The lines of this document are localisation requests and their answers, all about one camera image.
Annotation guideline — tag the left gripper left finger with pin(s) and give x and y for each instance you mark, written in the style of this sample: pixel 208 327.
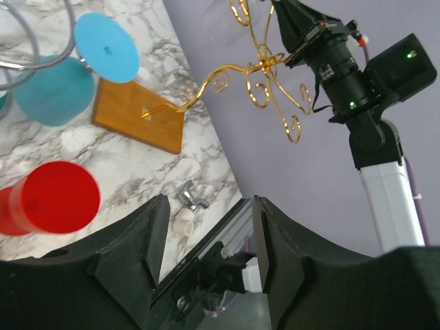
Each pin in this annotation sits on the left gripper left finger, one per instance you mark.
pixel 103 281

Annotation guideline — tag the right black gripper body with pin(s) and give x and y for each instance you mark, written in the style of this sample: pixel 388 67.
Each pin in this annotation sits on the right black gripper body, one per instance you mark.
pixel 325 43

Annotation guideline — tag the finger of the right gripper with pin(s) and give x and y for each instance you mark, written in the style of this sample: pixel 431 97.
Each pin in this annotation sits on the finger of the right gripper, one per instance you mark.
pixel 295 20

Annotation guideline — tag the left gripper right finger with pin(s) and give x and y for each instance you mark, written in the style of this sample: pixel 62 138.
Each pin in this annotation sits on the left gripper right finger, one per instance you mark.
pixel 312 283

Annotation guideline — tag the blue wine glass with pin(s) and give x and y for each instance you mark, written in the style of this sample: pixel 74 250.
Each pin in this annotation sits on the blue wine glass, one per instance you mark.
pixel 56 95

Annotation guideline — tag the clear ribbed wine glass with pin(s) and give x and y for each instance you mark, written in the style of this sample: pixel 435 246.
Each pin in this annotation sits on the clear ribbed wine glass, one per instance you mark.
pixel 225 22

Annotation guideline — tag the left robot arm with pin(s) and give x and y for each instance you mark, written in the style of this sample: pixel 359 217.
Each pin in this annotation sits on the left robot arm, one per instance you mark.
pixel 110 279

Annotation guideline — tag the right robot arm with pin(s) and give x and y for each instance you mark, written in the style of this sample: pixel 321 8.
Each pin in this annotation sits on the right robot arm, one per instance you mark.
pixel 358 98

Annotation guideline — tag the chrome faucet tap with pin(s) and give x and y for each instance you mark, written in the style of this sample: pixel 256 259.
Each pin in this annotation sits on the chrome faucet tap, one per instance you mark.
pixel 188 200

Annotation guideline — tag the silver wire glass rack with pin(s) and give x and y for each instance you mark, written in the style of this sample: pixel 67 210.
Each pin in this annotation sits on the silver wire glass rack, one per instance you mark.
pixel 49 23

